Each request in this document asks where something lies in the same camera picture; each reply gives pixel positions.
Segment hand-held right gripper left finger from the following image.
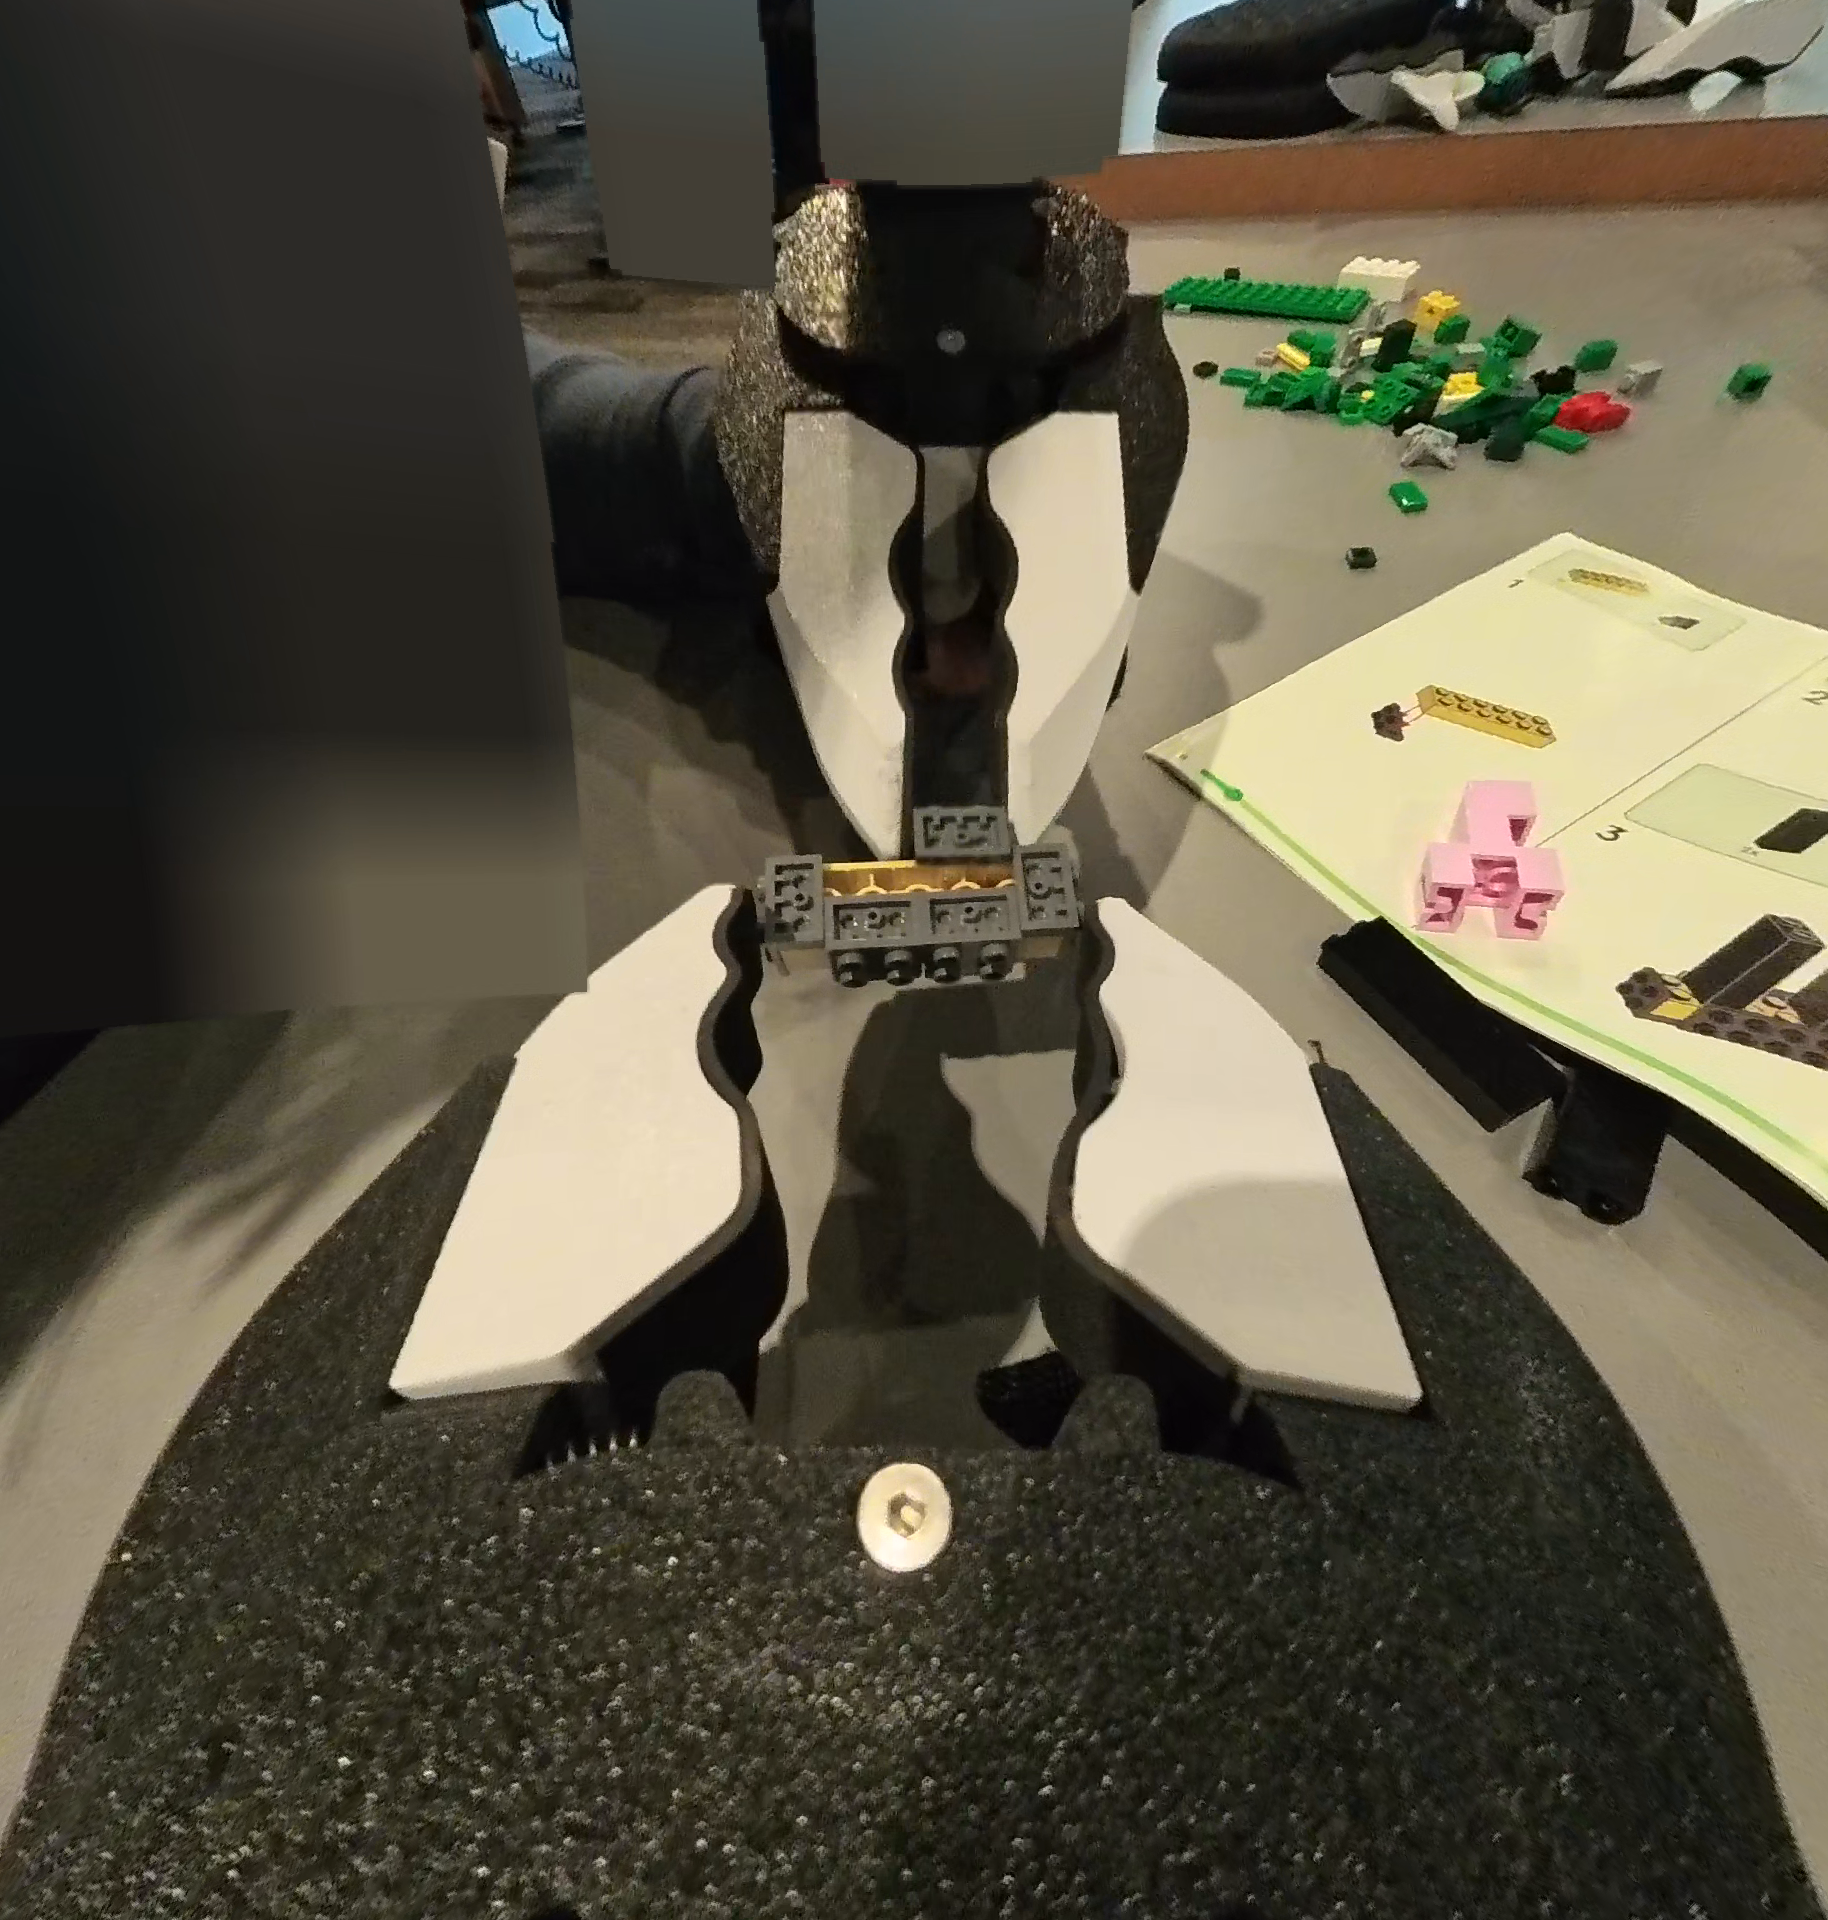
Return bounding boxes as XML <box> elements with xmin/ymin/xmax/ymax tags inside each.
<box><xmin>385</xmin><ymin>883</ymin><xmax>792</xmax><ymax>1406</ymax></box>

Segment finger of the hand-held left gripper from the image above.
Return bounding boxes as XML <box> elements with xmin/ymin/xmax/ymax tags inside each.
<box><xmin>982</xmin><ymin>403</ymin><xmax>1144</xmax><ymax>845</ymax></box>
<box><xmin>765</xmin><ymin>412</ymin><xmax>929</xmax><ymax>854</ymax></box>

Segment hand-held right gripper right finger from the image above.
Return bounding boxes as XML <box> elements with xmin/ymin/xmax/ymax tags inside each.
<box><xmin>1046</xmin><ymin>898</ymin><xmax>1429</xmax><ymax>1415</ymax></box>

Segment grey and gold brick assembly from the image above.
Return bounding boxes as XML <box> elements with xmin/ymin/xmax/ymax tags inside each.
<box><xmin>759</xmin><ymin>842</ymin><xmax>1091</xmax><ymax>995</ymax></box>

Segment person's left forearm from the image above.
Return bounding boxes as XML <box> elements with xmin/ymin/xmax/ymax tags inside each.
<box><xmin>532</xmin><ymin>332</ymin><xmax>775</xmax><ymax>605</ymax></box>

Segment grey desk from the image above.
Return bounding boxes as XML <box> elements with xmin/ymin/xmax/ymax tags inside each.
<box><xmin>0</xmin><ymin>196</ymin><xmax>1828</xmax><ymax>1920</ymax></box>

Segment long black brick plate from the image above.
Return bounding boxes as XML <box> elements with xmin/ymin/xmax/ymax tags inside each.
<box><xmin>1317</xmin><ymin>913</ymin><xmax>1571</xmax><ymax>1136</ymax></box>

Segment flat green brick plate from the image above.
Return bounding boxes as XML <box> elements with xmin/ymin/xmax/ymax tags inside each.
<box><xmin>1163</xmin><ymin>272</ymin><xmax>1376</xmax><ymax>326</ymax></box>

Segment dark rounded cushions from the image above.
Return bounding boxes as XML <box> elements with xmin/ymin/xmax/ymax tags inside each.
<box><xmin>1153</xmin><ymin>0</ymin><xmax>1490</xmax><ymax>138</ymax></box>

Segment pink brick figure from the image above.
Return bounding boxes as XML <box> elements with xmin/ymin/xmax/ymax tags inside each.
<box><xmin>1415</xmin><ymin>778</ymin><xmax>1571</xmax><ymax>943</ymax></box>

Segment pile of loose toy bricks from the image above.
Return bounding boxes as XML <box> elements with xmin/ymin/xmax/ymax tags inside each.
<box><xmin>1218</xmin><ymin>254</ymin><xmax>1669</xmax><ymax>481</ymax></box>

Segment brown wooden ledge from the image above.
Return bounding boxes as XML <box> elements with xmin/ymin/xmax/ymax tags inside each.
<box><xmin>1056</xmin><ymin>113</ymin><xmax>1828</xmax><ymax>228</ymax></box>

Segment brick instruction booklet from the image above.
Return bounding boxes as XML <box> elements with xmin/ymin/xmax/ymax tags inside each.
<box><xmin>1144</xmin><ymin>531</ymin><xmax>1828</xmax><ymax>1256</ymax></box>

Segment torn white plastic bags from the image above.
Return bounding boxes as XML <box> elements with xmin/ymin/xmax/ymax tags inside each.
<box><xmin>1330</xmin><ymin>0</ymin><xmax>1828</xmax><ymax>125</ymax></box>

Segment black post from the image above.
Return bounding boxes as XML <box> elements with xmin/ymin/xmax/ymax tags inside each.
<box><xmin>755</xmin><ymin>0</ymin><xmax>828</xmax><ymax>214</ymax></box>

